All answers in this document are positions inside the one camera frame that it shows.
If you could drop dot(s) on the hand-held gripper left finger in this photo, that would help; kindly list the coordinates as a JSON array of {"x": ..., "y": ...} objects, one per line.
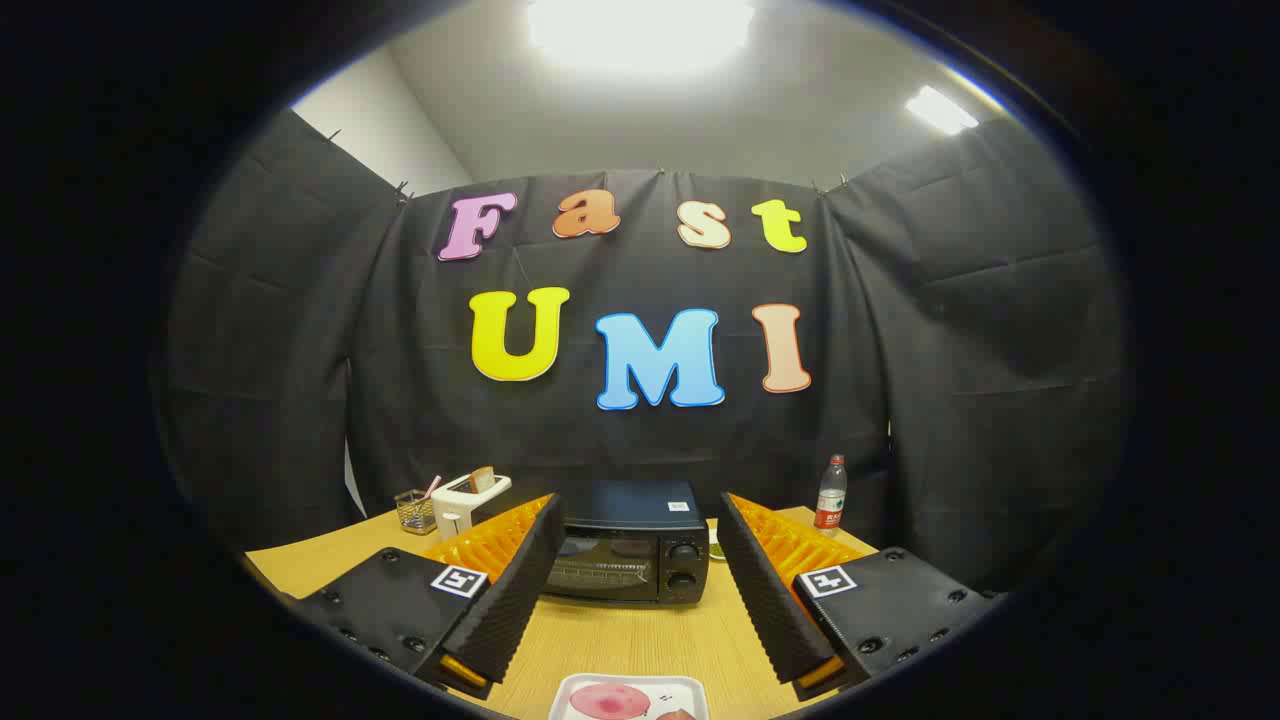
[{"x": 515, "y": 600}]

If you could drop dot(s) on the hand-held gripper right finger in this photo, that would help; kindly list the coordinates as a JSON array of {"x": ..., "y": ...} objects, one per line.
[{"x": 765, "y": 600}]

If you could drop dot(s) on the white square plate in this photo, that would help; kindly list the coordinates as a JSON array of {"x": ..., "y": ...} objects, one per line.
[{"x": 665, "y": 688}]

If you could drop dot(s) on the pink round food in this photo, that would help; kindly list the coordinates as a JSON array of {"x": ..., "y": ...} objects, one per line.
[{"x": 610, "y": 700}]

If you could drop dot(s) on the black toaster oven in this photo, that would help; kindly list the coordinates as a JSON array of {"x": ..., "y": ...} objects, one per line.
[{"x": 630, "y": 505}]

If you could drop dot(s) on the white pop-up toaster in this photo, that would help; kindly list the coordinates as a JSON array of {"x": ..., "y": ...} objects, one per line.
[{"x": 450, "y": 505}]

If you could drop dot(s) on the white divided bean dish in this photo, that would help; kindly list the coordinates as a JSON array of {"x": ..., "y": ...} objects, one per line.
[{"x": 716, "y": 548}]

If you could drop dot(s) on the clear water bottle red label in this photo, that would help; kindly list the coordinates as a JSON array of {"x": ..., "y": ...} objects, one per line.
[{"x": 830, "y": 505}]

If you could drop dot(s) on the brown bread slice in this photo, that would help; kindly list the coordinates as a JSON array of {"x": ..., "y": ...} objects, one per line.
[{"x": 482, "y": 480}]

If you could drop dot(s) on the small ceiling light panel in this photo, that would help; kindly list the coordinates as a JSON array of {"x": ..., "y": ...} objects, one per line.
[{"x": 940, "y": 110}]

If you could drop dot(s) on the large ceiling light panel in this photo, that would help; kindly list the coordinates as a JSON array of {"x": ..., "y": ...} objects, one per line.
[{"x": 640, "y": 30}]

